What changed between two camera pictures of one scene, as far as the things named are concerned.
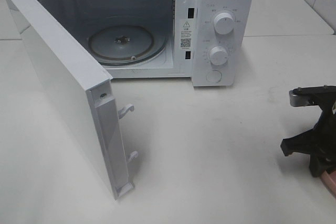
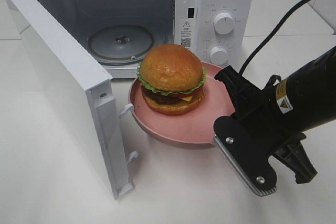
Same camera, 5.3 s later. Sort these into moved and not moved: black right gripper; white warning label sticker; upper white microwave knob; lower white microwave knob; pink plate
Moved: black right gripper; pink plate
Not moved: lower white microwave knob; upper white microwave knob; white warning label sticker
